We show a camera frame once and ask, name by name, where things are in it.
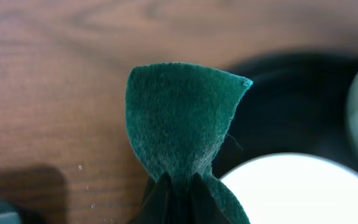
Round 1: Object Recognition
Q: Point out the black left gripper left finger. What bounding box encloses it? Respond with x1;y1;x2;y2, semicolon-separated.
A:
128;173;172;224

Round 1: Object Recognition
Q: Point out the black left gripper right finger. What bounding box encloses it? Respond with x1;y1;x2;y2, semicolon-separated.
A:
191;173;232;224

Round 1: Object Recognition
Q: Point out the white plate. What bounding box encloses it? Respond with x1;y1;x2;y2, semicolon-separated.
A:
221;153;358;224

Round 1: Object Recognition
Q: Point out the green scrubbing sponge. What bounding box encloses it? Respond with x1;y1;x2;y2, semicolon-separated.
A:
125;62;252;223

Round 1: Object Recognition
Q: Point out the black round tray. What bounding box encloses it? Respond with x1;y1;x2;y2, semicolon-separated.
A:
213;51;358;178

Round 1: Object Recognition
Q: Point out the black rectangular tray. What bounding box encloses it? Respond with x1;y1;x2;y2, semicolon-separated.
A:
0;200;46;224

